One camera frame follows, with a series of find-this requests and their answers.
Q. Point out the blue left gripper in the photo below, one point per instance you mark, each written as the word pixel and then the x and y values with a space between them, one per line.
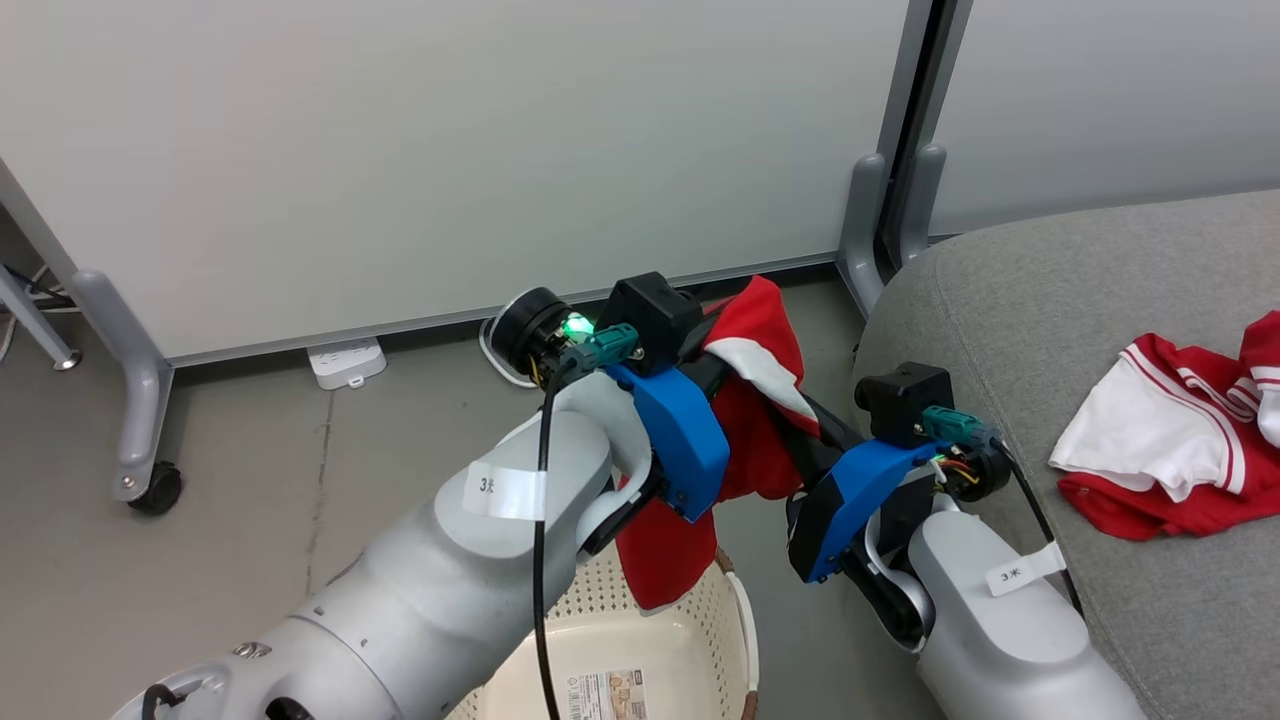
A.
pixel 685 430

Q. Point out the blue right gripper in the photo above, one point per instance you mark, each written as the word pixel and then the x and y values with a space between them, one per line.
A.
pixel 850 490

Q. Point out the red garment white patch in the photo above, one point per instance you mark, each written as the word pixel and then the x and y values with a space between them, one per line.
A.
pixel 750 440

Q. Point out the red shirt white striped trim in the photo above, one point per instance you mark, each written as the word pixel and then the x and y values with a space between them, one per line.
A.
pixel 1160 440

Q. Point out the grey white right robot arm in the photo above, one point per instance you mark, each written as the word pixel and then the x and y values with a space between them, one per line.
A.
pixel 1000 620

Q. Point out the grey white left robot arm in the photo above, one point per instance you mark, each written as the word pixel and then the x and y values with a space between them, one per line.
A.
pixel 450 580

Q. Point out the grey fabric sofa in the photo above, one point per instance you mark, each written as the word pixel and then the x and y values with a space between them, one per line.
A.
pixel 1150 300

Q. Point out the white paper tag label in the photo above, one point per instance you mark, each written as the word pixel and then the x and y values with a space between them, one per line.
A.
pixel 1022 570
pixel 505 492

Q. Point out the beige plastic laundry basket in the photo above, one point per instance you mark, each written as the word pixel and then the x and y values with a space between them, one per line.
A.
pixel 650 650

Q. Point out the large white partition panel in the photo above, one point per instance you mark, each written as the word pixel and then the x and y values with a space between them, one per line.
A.
pixel 450 150

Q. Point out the printed basket sticker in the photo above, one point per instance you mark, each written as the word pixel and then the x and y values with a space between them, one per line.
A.
pixel 605 695

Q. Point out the white power strip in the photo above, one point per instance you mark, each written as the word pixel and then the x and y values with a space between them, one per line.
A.
pixel 346 362

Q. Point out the narrow white partition panel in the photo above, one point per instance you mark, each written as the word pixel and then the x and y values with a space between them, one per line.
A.
pixel 1110 100

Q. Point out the black caster wheel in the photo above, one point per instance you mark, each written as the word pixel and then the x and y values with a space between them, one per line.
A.
pixel 158 490

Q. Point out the grey partition leg with caster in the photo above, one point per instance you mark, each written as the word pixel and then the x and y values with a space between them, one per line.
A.
pixel 135 390

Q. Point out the grey metal table leg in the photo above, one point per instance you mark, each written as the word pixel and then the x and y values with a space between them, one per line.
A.
pixel 30 320

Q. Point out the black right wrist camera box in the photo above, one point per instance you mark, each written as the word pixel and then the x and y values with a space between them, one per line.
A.
pixel 900 400

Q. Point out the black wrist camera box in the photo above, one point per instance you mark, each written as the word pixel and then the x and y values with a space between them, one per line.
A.
pixel 650 320
pixel 900 400

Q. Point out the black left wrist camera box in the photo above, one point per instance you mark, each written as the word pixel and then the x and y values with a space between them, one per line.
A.
pixel 650 320

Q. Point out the teal left camera connector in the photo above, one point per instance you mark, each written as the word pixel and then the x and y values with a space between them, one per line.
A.
pixel 600 348

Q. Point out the teal camera connector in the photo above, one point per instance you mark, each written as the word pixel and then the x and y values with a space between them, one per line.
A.
pixel 600 348
pixel 955 425

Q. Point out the teal right camera connector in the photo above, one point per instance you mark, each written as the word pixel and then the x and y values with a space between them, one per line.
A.
pixel 955 425

